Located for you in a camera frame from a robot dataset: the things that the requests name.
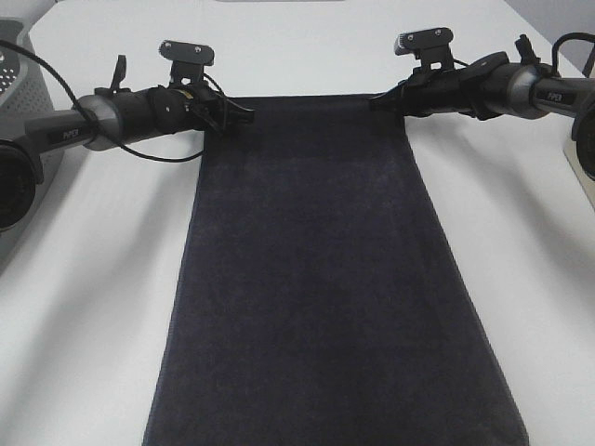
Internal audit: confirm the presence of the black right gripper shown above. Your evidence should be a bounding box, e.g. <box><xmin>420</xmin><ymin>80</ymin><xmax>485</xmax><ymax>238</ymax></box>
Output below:
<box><xmin>368</xmin><ymin>66</ymin><xmax>483</xmax><ymax>117</ymax></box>

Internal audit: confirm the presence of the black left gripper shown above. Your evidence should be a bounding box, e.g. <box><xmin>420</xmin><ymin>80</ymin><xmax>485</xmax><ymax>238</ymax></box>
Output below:
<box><xmin>148</xmin><ymin>85</ymin><xmax>255</xmax><ymax>135</ymax></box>

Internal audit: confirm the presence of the dark navy towel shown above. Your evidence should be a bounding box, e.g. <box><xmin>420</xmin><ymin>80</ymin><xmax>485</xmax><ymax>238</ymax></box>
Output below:
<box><xmin>143</xmin><ymin>95</ymin><xmax>529</xmax><ymax>445</ymax></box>

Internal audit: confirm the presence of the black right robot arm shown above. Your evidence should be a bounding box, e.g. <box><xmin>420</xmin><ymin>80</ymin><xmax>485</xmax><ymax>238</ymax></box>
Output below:
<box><xmin>369</xmin><ymin>27</ymin><xmax>594</xmax><ymax>178</ymax></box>

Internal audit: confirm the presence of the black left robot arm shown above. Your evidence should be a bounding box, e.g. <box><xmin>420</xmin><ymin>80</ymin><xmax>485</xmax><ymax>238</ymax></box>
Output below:
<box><xmin>1</xmin><ymin>42</ymin><xmax>255</xmax><ymax>230</ymax></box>

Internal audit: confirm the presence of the grey perforated plastic basket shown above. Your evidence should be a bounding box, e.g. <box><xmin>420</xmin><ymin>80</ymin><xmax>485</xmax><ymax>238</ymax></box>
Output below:
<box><xmin>1</xmin><ymin>46</ymin><xmax>63</xmax><ymax>265</ymax></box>

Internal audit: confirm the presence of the beige box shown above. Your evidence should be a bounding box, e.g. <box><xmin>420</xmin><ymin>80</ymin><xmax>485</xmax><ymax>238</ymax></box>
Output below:
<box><xmin>562</xmin><ymin>134</ymin><xmax>595</xmax><ymax>208</ymax></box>

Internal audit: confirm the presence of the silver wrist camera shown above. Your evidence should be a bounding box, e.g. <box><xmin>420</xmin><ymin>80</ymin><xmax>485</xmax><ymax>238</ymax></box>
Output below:
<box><xmin>393</xmin><ymin>27</ymin><xmax>455</xmax><ymax>72</ymax></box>

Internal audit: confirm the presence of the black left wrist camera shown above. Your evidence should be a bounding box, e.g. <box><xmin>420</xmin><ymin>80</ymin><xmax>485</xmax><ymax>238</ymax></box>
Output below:
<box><xmin>158</xmin><ymin>40</ymin><xmax>215</xmax><ymax>85</ymax></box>

